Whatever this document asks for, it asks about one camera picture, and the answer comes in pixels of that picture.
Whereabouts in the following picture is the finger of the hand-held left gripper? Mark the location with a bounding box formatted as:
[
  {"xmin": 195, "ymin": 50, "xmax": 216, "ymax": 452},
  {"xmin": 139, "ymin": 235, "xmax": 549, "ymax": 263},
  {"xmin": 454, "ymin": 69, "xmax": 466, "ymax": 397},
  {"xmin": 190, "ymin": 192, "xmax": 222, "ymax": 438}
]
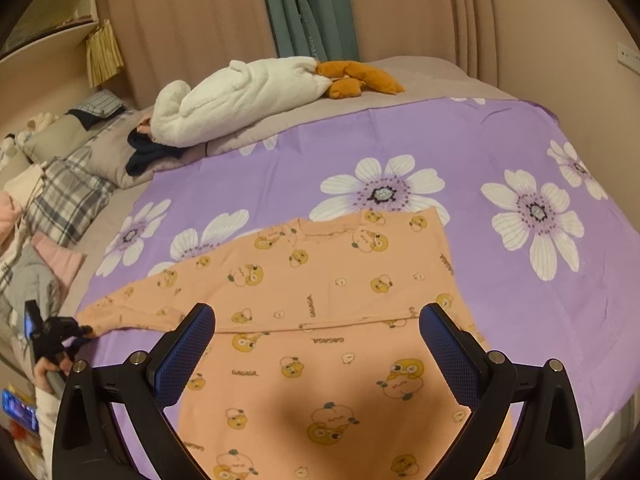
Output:
[
  {"xmin": 47, "ymin": 335, "xmax": 93, "ymax": 362},
  {"xmin": 45, "ymin": 315, "xmax": 96, "ymax": 337}
]

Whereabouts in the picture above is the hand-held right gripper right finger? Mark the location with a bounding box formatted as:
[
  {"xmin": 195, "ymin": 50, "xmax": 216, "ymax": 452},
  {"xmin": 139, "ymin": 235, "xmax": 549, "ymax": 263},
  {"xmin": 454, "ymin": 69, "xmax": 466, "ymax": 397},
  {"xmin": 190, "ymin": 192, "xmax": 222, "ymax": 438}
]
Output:
[{"xmin": 419, "ymin": 303, "xmax": 586, "ymax": 480}]

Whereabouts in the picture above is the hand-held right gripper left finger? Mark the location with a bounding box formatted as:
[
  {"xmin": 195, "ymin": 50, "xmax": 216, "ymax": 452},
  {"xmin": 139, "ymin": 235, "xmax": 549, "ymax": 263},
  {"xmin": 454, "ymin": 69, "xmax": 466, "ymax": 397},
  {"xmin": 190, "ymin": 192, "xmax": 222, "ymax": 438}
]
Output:
[{"xmin": 51, "ymin": 303, "xmax": 217, "ymax": 480}]

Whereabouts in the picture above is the orange cartoon print shirt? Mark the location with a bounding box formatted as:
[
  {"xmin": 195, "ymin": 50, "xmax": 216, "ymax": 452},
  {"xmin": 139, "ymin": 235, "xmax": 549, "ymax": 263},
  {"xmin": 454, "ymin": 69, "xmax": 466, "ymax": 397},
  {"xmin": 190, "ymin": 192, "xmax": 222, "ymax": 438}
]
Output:
[{"xmin": 75, "ymin": 207, "xmax": 517, "ymax": 480}]

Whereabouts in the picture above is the person's left hand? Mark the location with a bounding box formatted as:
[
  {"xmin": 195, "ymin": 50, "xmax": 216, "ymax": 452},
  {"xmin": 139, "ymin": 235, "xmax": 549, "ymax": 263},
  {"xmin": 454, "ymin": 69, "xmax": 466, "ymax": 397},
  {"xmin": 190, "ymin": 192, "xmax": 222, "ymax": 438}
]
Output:
[{"xmin": 33, "ymin": 356, "xmax": 65, "ymax": 394}]

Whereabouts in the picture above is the grey garment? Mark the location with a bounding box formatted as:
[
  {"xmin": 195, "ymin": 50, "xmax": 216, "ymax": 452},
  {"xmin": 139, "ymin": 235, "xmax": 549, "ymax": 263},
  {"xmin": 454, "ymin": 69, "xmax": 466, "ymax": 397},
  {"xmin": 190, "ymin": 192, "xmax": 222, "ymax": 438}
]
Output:
[{"xmin": 0, "ymin": 249, "xmax": 64, "ymax": 322}]

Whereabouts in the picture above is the folded pink garment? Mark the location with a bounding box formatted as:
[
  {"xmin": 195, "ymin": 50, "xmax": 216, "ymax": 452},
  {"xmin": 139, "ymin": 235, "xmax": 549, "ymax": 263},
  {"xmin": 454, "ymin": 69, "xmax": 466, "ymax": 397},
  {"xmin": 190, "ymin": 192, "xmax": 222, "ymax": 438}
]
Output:
[{"xmin": 31, "ymin": 236, "xmax": 87, "ymax": 282}]

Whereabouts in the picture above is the phone with lit screen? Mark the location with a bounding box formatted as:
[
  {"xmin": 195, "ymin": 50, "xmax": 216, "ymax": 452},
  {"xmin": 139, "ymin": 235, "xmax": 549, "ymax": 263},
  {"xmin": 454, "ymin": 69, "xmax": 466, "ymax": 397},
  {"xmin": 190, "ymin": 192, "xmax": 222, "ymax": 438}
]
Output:
[{"xmin": 1, "ymin": 386, "xmax": 39, "ymax": 432}]

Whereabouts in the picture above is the pale pink garment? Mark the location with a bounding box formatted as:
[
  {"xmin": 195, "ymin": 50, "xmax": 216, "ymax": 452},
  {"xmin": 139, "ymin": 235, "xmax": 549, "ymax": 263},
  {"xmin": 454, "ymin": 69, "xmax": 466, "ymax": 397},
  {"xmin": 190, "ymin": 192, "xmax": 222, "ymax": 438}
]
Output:
[{"xmin": 0, "ymin": 191, "xmax": 24, "ymax": 247}]

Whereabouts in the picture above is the cream cloth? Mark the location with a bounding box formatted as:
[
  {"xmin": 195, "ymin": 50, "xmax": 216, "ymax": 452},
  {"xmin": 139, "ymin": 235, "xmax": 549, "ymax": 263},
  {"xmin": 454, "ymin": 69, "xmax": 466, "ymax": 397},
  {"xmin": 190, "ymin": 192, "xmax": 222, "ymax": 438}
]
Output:
[{"xmin": 4, "ymin": 161, "xmax": 47, "ymax": 207}]

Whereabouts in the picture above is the dark navy cloth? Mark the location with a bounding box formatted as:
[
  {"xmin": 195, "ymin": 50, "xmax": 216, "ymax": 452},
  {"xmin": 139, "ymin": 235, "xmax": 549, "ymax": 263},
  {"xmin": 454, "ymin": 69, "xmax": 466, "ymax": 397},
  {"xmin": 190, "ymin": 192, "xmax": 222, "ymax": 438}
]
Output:
[{"xmin": 125, "ymin": 129, "xmax": 184, "ymax": 177}]

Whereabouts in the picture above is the cream plush toy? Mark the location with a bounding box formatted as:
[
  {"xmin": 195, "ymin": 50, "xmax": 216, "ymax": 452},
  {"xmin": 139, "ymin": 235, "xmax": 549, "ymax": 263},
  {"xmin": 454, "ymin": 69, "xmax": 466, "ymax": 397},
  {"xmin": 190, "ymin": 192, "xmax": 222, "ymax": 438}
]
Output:
[{"xmin": 0, "ymin": 114, "xmax": 57, "ymax": 162}]

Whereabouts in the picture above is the purple floral bed sheet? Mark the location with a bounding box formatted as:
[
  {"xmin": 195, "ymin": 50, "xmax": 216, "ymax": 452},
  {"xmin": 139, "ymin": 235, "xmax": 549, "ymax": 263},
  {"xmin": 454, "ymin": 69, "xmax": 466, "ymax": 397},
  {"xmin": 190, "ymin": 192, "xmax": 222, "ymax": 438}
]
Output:
[{"xmin": 74, "ymin": 94, "xmax": 640, "ymax": 480}]

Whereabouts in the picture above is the striped pillow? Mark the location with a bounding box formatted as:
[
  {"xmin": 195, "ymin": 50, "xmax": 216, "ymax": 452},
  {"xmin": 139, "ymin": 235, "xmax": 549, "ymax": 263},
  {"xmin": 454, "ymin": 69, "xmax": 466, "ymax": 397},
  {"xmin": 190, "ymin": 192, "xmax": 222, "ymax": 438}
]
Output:
[{"xmin": 66, "ymin": 89, "xmax": 129, "ymax": 122}]

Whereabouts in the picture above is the white goose plush toy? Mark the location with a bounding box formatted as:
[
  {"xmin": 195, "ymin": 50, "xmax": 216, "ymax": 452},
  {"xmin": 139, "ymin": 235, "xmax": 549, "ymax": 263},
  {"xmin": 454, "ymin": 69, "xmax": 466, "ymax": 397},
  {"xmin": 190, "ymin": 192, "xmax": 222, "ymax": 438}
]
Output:
[{"xmin": 151, "ymin": 57, "xmax": 407, "ymax": 147}]

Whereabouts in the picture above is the straw tassel hanging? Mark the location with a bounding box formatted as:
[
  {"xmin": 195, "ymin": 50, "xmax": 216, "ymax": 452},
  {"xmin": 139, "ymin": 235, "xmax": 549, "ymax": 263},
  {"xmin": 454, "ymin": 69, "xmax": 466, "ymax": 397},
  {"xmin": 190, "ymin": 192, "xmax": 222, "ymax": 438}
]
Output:
[{"xmin": 85, "ymin": 19, "xmax": 125, "ymax": 89}]

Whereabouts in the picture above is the taupe quilt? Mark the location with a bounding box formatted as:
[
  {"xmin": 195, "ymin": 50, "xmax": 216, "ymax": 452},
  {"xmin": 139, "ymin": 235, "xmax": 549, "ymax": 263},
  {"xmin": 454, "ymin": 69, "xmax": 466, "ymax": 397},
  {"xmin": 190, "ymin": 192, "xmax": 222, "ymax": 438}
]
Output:
[{"xmin": 22, "ymin": 55, "xmax": 519, "ymax": 192}]

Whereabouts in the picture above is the beige curtain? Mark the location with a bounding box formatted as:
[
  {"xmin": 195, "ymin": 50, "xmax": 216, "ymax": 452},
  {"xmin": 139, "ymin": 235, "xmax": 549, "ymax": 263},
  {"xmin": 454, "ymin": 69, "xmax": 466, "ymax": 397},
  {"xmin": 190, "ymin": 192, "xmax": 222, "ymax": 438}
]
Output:
[
  {"xmin": 96, "ymin": 0, "xmax": 282, "ymax": 107},
  {"xmin": 340, "ymin": 0, "xmax": 502, "ymax": 87}
]

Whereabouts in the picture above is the teal curtain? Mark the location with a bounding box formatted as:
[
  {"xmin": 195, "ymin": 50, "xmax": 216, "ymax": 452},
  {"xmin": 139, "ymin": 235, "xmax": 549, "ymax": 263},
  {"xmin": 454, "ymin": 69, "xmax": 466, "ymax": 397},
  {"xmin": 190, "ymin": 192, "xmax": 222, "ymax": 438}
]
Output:
[{"xmin": 257, "ymin": 0, "xmax": 361, "ymax": 64}]

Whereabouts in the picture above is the white wall shelf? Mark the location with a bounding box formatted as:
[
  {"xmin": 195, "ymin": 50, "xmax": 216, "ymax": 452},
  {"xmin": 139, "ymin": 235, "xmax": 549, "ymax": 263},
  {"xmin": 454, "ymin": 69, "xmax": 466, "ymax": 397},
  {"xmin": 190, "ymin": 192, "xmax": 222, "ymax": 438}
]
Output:
[{"xmin": 0, "ymin": 0, "xmax": 102, "ymax": 63}]

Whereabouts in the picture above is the white wall socket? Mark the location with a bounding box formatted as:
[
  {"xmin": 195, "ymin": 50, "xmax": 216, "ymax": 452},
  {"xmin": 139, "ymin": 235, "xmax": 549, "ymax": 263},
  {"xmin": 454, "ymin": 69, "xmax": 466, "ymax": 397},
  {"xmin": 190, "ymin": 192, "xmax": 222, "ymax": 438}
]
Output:
[{"xmin": 617, "ymin": 42, "xmax": 640, "ymax": 69}]

